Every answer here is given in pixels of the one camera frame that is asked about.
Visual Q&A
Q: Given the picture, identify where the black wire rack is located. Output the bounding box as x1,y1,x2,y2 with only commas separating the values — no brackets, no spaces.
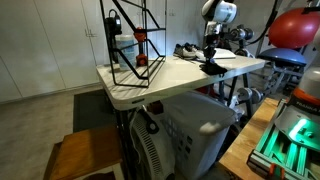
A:
99,0,166,88

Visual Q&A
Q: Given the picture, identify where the white folding table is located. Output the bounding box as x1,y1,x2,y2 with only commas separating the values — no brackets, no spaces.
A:
96,56,265,111

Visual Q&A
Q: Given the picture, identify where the wooden workbench top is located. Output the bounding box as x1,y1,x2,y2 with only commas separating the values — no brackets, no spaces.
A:
218,98,279,180

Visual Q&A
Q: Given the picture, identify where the grey sneaker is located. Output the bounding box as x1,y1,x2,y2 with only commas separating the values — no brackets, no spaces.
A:
173,43,204,60

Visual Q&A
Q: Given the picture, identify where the black handheld device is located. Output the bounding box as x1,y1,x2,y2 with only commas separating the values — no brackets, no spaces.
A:
104,9,122,63

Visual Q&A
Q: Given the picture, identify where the orange black bar clamp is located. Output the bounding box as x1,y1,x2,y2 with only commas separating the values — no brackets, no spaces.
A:
134,27,147,67

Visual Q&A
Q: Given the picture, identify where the white round floor fan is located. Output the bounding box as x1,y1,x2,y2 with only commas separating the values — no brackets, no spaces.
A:
130,109,175,180

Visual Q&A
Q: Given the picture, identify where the black glove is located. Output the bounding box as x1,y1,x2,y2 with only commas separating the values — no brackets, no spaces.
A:
200,63,227,77

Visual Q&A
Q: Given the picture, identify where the chrome dumbbell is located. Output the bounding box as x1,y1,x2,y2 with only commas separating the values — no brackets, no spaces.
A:
230,27,254,41
227,87,264,106

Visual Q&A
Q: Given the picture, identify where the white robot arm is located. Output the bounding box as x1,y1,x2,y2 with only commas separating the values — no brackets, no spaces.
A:
201,0,237,61

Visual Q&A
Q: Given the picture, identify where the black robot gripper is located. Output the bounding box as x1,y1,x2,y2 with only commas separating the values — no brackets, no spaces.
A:
203,21,222,60

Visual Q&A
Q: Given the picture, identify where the white notebook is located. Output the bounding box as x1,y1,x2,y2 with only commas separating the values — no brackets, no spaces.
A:
204,48,236,59

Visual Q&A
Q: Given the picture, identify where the wooden stool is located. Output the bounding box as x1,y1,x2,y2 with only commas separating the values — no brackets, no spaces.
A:
43,125,126,180

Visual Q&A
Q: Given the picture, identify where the blue balance trainer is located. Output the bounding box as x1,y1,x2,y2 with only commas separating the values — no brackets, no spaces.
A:
258,48,306,66

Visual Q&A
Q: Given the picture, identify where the white wipes canister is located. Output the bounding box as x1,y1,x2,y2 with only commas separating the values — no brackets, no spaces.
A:
115,35,136,70

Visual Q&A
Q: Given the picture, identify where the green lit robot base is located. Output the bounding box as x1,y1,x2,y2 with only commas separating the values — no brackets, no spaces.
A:
247,100,320,180

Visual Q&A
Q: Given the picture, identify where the upper chrome dumbbell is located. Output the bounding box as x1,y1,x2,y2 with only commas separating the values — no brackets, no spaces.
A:
230,27,254,41

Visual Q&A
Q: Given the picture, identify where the dark floor mat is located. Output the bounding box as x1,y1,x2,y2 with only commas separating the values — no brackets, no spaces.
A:
73,89,116,132

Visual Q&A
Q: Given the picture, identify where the white laundry basket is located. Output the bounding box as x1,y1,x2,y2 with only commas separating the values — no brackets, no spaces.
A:
161,91,237,180

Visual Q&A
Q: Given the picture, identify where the red exercise ball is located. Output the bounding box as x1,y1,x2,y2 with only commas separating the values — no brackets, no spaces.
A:
268,8,320,49

